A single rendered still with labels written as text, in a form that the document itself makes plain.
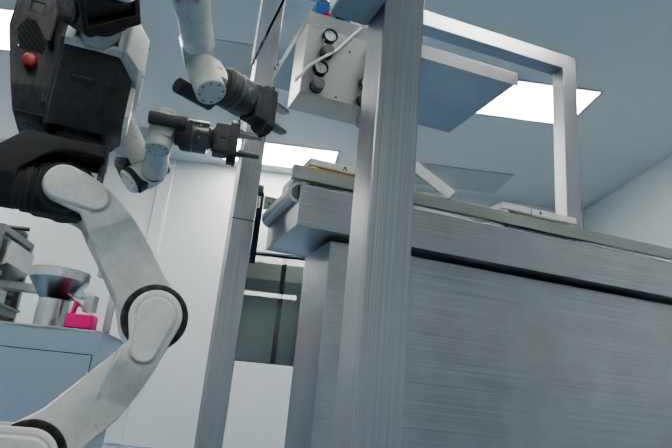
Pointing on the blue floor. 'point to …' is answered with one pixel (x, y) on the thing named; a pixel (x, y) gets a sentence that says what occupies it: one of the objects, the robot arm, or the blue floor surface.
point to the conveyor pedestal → (496, 361)
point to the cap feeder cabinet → (46, 365)
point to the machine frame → (374, 209)
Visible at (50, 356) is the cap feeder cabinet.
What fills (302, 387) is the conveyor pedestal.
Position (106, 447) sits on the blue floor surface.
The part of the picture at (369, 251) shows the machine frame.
